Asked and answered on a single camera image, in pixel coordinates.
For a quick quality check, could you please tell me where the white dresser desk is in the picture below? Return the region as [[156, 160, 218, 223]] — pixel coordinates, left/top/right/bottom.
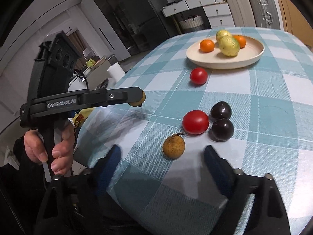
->
[[162, 0, 224, 17]]

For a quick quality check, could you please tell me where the wooden door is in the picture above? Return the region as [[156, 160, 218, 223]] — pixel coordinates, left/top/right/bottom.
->
[[271, 0, 313, 47]]

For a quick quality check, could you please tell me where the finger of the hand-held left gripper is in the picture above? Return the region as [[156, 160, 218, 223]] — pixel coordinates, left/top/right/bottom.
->
[[79, 86, 145, 108]]

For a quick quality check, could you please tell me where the yellow lemon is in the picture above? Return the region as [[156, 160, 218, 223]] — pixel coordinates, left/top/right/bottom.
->
[[216, 30, 232, 42], [219, 36, 239, 57]]

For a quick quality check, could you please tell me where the brown longan with stem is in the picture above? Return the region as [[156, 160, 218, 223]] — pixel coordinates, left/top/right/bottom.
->
[[163, 133, 185, 160]]

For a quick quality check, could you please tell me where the small red tomato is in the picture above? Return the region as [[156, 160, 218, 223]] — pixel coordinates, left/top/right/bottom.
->
[[190, 68, 208, 86]]

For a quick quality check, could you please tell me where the cream round plate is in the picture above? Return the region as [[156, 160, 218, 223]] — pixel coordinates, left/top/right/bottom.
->
[[186, 34, 265, 69]]

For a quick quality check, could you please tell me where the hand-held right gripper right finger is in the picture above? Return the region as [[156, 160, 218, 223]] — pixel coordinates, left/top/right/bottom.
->
[[204, 145, 292, 235]]

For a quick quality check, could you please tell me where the person's left hand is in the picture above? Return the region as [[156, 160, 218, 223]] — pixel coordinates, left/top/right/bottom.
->
[[24, 122, 75, 177]]

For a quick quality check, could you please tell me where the woven laundry basket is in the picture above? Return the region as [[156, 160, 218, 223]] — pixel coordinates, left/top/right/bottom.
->
[[179, 15, 204, 32]]

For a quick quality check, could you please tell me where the silver suitcase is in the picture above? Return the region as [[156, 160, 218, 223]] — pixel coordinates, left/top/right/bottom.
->
[[247, 0, 280, 30]]

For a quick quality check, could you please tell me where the large red tomato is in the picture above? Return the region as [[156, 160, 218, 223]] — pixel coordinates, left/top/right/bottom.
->
[[182, 110, 210, 135]]

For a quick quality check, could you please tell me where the white drawer cabinet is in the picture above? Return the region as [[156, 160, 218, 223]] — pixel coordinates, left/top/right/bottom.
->
[[203, 4, 235, 28]]

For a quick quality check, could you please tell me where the beige suitcase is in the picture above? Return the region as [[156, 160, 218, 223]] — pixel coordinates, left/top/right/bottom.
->
[[222, 0, 256, 27]]

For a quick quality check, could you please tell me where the white paper towel roll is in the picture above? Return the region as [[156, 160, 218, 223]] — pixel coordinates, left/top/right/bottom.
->
[[107, 62, 126, 85]]

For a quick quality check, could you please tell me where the dark purple plum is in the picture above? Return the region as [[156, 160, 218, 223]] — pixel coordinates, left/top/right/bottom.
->
[[211, 118, 234, 142], [210, 101, 232, 120]]

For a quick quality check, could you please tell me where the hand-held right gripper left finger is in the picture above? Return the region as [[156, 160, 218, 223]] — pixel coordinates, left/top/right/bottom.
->
[[34, 144, 122, 235]]

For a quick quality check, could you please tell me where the black refrigerator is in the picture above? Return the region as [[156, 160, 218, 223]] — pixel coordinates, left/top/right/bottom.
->
[[119, 0, 176, 52]]

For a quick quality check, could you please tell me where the yellow plastic bag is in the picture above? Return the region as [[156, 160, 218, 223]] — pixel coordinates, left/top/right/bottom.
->
[[68, 108, 94, 128]]

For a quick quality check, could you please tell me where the orange mandarin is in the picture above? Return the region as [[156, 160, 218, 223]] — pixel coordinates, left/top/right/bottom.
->
[[233, 35, 246, 49], [200, 40, 216, 53]]

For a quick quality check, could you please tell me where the dark glass cabinet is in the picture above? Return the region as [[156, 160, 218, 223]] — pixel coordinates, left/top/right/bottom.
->
[[88, 0, 137, 52]]

